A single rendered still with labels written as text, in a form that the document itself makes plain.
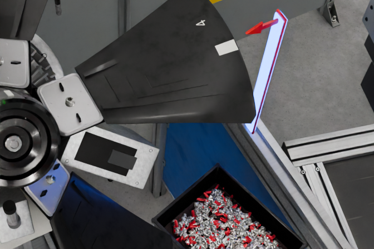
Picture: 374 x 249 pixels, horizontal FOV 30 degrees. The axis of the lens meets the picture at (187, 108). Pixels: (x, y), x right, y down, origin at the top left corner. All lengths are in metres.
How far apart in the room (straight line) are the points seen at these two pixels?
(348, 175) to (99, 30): 0.84
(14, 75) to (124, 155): 0.26
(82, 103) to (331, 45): 1.78
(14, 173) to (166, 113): 0.22
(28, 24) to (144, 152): 0.33
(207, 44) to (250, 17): 1.43
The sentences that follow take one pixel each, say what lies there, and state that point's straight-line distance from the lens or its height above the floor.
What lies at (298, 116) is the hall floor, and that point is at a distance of 2.43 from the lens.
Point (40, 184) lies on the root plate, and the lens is 0.97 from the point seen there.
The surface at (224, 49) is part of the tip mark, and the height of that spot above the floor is 1.19.
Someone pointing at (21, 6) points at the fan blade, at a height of 1.32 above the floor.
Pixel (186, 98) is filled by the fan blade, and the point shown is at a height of 1.18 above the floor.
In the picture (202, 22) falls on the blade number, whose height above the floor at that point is 1.20.
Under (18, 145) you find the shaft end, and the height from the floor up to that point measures 1.22.
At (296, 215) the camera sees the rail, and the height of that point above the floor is 0.83.
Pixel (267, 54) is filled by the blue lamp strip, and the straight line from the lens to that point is 1.15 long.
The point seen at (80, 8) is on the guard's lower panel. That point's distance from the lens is 1.97.
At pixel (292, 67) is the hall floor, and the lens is 2.54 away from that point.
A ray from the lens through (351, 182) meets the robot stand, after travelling 2.10.
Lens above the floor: 1.98
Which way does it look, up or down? 56 degrees down
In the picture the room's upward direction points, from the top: 7 degrees clockwise
